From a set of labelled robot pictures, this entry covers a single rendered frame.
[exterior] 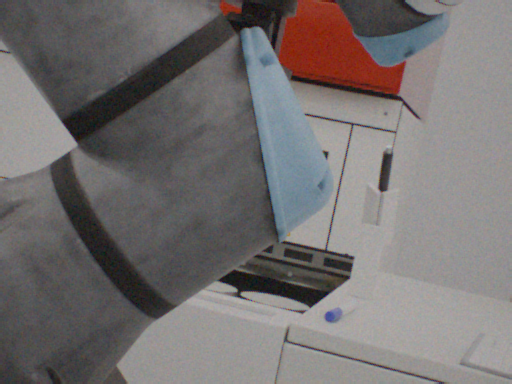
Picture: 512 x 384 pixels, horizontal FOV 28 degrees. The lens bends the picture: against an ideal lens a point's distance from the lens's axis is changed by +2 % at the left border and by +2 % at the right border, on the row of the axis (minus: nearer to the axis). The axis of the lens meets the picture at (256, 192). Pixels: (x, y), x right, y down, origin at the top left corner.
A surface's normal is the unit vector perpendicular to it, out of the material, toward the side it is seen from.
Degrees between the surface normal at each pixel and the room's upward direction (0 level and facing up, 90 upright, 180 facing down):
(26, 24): 120
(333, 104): 90
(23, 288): 78
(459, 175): 90
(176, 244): 109
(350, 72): 90
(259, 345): 90
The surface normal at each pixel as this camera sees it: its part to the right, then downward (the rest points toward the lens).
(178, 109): 0.16, 0.09
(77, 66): -0.32, 0.39
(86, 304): 0.40, 0.20
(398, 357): -0.22, 0.01
